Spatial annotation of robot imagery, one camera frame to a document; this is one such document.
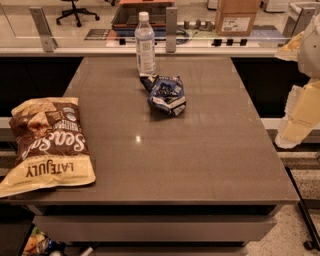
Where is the left metal glass bracket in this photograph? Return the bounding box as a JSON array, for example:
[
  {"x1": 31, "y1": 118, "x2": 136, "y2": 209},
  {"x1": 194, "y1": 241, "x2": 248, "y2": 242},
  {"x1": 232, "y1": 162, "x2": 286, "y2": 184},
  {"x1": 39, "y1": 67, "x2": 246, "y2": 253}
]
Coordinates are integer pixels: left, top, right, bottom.
[{"x1": 29, "y1": 7, "x2": 57, "y2": 52}]

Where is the brown Late July chip bag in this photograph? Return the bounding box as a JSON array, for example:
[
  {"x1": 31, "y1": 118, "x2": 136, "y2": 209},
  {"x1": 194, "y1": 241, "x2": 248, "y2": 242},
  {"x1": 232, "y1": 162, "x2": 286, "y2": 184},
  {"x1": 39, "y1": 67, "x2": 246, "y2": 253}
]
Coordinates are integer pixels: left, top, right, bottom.
[{"x1": 0, "y1": 97, "x2": 96, "y2": 198}]

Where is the middle metal glass bracket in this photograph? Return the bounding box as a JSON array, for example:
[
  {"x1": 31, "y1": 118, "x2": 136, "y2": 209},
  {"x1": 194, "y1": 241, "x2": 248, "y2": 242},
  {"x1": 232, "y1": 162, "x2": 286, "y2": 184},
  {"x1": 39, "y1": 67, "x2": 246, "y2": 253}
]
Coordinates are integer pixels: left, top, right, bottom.
[{"x1": 166, "y1": 6, "x2": 177, "y2": 53}]

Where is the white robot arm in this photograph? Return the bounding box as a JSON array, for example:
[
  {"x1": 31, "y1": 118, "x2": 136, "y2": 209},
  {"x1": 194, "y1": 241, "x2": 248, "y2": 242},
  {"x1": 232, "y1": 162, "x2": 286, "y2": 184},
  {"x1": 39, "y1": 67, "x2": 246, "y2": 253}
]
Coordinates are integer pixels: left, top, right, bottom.
[{"x1": 275, "y1": 14, "x2": 320, "y2": 149}]

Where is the bin of snacks under table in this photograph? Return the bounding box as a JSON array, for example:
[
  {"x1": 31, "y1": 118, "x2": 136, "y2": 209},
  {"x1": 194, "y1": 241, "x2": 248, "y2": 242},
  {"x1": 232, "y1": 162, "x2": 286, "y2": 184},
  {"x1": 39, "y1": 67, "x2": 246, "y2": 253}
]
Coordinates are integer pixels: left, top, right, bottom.
[{"x1": 21, "y1": 227, "x2": 66, "y2": 256}]

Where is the clear plastic water bottle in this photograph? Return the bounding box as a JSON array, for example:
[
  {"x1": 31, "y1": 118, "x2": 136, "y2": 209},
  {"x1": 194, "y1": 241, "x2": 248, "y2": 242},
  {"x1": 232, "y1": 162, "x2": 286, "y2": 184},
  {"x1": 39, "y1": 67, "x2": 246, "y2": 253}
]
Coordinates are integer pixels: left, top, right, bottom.
[{"x1": 135, "y1": 11, "x2": 155, "y2": 75}]

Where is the metal glass bracket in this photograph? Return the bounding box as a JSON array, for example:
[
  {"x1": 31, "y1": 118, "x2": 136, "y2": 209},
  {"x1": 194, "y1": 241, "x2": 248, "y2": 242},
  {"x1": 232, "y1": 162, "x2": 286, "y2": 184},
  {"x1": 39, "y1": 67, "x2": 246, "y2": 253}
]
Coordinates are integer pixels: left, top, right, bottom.
[
  {"x1": 29, "y1": 7, "x2": 57, "y2": 52},
  {"x1": 282, "y1": 2, "x2": 319, "y2": 38},
  {"x1": 166, "y1": 6, "x2": 177, "y2": 53}
]

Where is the cardboard box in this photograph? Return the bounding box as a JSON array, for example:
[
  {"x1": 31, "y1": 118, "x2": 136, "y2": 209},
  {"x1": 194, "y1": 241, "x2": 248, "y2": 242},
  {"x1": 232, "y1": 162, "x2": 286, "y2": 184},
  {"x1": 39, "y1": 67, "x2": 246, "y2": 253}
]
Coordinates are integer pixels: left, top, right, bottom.
[{"x1": 215, "y1": 0, "x2": 260, "y2": 36}]

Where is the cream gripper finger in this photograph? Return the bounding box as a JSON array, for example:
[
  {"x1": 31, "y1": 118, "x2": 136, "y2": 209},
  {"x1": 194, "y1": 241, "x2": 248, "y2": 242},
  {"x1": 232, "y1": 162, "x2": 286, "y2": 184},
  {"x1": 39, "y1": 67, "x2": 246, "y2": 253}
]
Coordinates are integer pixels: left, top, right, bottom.
[
  {"x1": 275, "y1": 79, "x2": 320, "y2": 149},
  {"x1": 275, "y1": 32, "x2": 304, "y2": 61}
]

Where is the black office chair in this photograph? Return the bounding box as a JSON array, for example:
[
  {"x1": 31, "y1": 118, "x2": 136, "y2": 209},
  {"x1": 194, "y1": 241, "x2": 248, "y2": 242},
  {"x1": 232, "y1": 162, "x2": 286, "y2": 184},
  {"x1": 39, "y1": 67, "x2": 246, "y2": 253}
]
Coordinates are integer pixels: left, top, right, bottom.
[{"x1": 56, "y1": 0, "x2": 100, "y2": 27}]

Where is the right metal glass bracket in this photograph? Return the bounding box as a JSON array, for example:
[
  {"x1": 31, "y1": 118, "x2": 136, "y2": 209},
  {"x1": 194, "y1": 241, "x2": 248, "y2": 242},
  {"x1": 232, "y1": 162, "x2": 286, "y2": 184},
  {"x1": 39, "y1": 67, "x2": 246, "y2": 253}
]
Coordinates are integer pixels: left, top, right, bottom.
[{"x1": 282, "y1": 2, "x2": 319, "y2": 38}]

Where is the grey table drawer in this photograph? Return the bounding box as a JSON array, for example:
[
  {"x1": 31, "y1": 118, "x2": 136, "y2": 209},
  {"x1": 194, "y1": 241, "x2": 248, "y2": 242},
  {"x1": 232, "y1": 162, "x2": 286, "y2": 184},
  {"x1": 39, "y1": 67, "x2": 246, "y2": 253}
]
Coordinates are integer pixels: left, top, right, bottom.
[{"x1": 34, "y1": 215, "x2": 276, "y2": 242}]

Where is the blue chip bag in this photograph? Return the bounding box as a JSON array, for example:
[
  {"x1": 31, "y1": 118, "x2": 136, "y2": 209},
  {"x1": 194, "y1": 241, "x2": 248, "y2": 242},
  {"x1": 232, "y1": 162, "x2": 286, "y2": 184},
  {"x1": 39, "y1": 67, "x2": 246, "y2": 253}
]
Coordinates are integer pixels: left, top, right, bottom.
[{"x1": 140, "y1": 74, "x2": 187, "y2": 116}]

